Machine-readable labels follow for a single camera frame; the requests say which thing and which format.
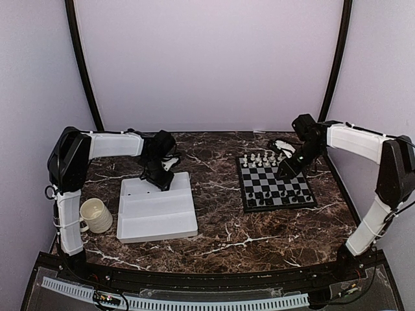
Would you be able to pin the cream ceramic mug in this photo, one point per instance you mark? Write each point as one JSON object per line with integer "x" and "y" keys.
{"x": 96, "y": 216}

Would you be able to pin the tall black piece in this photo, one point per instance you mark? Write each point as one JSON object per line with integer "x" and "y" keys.
{"x": 260, "y": 198}

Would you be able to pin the black piece bottom row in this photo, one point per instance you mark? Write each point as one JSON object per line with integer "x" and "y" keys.
{"x": 252, "y": 203}

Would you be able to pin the white chess pieces row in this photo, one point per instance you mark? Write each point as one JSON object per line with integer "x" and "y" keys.
{"x": 264, "y": 160}

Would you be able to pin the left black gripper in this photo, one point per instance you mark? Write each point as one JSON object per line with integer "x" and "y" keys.
{"x": 161, "y": 183}

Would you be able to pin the white plastic tray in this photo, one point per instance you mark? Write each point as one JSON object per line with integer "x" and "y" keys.
{"x": 147, "y": 214}

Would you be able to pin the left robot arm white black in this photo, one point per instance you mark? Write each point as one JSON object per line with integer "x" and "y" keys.
{"x": 69, "y": 161}

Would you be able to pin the black front rail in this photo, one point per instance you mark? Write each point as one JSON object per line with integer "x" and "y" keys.
{"x": 309, "y": 278}

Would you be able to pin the right black frame post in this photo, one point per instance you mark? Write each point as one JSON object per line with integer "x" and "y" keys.
{"x": 337, "y": 59}

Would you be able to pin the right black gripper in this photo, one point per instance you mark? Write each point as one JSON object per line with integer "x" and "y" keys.
{"x": 292, "y": 170}

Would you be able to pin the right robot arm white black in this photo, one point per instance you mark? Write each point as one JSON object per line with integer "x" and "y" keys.
{"x": 387, "y": 160}

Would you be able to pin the black frame post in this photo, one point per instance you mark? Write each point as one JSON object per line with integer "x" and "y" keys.
{"x": 337, "y": 59}
{"x": 81, "y": 63}

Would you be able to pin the black grey chessboard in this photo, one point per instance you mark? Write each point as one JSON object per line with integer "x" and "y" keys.
{"x": 264, "y": 179}

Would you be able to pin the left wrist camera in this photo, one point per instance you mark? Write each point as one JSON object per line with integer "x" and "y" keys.
{"x": 170, "y": 162}

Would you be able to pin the left black frame post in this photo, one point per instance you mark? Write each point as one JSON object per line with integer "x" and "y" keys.
{"x": 81, "y": 63}

